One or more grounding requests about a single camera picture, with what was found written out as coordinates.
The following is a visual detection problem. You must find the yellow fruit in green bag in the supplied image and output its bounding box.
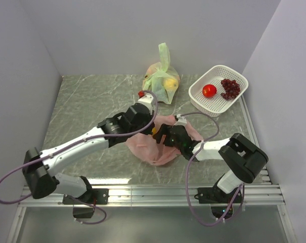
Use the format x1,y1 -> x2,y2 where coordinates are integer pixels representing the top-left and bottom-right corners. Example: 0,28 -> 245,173
163,78 -> 179,92

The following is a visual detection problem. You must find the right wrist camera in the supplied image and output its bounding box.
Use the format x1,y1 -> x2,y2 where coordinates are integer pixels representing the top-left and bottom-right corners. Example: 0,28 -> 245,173
174,114 -> 187,127

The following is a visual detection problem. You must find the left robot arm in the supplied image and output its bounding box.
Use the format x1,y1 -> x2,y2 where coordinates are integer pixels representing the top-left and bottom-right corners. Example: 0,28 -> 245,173
22,102 -> 154,204

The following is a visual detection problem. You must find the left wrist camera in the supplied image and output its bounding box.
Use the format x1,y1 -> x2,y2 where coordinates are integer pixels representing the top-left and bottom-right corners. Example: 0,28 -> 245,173
137,91 -> 155,110

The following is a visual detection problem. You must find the pink plastic bag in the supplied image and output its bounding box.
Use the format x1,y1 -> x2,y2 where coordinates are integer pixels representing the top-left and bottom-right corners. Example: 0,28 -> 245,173
125,115 -> 203,166

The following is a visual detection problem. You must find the white perforated plastic basket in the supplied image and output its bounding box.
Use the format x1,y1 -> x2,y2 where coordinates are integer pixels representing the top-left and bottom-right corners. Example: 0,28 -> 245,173
188,65 -> 249,117

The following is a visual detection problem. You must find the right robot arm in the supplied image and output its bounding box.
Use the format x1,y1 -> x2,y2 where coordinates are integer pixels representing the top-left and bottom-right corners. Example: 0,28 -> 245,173
153,124 -> 269,204

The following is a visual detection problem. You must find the green plastic bag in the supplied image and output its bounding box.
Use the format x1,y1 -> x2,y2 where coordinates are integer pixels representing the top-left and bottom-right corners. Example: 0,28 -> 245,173
142,43 -> 180,104

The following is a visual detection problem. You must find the dark red grape bunch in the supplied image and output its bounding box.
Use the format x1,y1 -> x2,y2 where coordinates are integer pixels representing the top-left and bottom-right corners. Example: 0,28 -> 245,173
221,79 -> 240,100

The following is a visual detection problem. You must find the red apple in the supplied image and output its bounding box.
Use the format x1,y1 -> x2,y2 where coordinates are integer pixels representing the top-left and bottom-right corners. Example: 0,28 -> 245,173
202,84 -> 217,98

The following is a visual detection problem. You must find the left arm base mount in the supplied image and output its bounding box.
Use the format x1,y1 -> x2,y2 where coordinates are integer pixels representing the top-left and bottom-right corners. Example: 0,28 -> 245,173
62,188 -> 109,220

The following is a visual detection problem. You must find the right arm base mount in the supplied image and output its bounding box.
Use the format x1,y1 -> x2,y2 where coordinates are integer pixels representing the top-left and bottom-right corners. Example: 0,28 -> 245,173
194,186 -> 245,219

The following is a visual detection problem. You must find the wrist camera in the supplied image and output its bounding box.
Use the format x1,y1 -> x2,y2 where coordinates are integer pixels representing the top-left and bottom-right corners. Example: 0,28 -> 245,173
174,114 -> 187,127
137,91 -> 155,110

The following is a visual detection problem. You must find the aluminium front rail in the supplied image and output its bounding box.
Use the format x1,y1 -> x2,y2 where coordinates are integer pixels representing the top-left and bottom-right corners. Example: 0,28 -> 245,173
18,184 -> 285,207

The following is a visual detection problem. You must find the orange fruit in green bag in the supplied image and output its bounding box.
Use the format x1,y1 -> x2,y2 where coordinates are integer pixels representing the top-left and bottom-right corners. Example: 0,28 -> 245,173
144,62 -> 162,79

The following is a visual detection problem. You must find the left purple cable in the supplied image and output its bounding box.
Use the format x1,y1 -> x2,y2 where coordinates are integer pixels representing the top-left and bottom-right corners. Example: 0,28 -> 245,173
0,90 -> 159,225

